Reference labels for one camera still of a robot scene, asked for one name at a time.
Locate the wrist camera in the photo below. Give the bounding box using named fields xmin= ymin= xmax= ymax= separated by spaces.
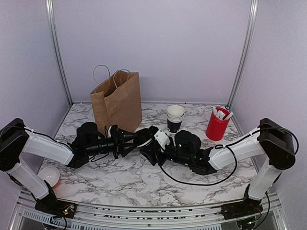
xmin=154 ymin=129 xmax=170 ymax=151
xmin=104 ymin=126 xmax=113 ymax=138

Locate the left aluminium frame post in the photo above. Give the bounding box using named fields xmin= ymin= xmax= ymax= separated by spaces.
xmin=46 ymin=0 xmax=73 ymax=107

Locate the orange white bowl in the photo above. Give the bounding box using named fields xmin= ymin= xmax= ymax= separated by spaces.
xmin=38 ymin=166 xmax=60 ymax=189

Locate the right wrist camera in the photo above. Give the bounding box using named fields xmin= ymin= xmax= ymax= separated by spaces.
xmin=154 ymin=129 xmax=170 ymax=151

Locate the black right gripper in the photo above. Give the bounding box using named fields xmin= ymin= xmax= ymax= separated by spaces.
xmin=140 ymin=137 xmax=192 ymax=168

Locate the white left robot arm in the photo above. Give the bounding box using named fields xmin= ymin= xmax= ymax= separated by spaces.
xmin=0 ymin=118 xmax=138 ymax=216

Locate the right aluminium frame post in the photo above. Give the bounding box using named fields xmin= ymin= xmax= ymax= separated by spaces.
xmin=227 ymin=0 xmax=259 ymax=109

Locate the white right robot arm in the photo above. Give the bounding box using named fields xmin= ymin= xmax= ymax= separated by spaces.
xmin=134 ymin=118 xmax=299 ymax=219

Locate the aluminium frame post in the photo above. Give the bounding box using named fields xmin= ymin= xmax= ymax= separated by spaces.
xmin=46 ymin=0 xmax=73 ymax=107
xmin=227 ymin=0 xmax=259 ymax=109

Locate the front aluminium rail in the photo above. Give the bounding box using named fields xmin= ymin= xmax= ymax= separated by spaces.
xmin=9 ymin=191 xmax=288 ymax=230

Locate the stack of paper coffee cups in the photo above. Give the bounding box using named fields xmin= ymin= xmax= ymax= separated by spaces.
xmin=166 ymin=105 xmax=185 ymax=133

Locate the red utensil cup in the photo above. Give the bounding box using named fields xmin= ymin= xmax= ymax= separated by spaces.
xmin=206 ymin=107 xmax=233 ymax=141

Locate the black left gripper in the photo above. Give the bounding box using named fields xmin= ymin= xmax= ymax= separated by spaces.
xmin=85 ymin=128 xmax=139 ymax=159

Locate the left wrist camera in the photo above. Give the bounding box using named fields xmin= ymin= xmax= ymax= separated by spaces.
xmin=104 ymin=126 xmax=113 ymax=138

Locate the single black coffee cup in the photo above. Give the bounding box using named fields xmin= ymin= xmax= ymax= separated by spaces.
xmin=133 ymin=126 xmax=158 ymax=149

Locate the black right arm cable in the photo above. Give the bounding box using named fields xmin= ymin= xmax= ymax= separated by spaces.
xmin=158 ymin=145 xmax=239 ymax=186

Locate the brown paper bag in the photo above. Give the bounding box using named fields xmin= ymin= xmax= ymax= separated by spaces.
xmin=90 ymin=69 xmax=142 ymax=133

